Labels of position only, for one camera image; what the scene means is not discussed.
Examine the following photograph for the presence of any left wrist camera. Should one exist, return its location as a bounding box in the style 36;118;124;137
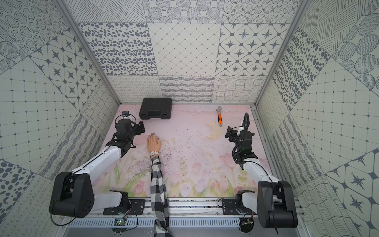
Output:
122;111;130;119

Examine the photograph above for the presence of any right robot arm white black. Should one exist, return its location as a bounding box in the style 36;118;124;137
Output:
225;126;298;229

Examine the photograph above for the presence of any black white checkered sleeve forearm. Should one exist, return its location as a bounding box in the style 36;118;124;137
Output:
150;156;171;237

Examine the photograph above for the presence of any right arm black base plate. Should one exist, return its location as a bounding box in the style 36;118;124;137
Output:
218;198;245;215

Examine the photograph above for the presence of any left green circuit board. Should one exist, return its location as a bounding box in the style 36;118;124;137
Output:
112;219;127;234

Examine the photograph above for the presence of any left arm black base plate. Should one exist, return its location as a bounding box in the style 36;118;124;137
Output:
103;199;146;216

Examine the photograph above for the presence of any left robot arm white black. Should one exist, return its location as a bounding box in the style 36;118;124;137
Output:
49;118;145;218

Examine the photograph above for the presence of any right round circuit board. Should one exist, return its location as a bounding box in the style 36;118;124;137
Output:
239;218;254;233

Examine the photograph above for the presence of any orange handled adjustable wrench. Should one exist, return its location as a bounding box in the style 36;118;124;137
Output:
216;106;223;127

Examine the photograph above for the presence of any black plastic tool case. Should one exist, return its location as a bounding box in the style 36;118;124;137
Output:
139;98;172;119

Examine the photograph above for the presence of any mannequin hand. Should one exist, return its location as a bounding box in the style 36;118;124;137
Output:
147;133;161;153

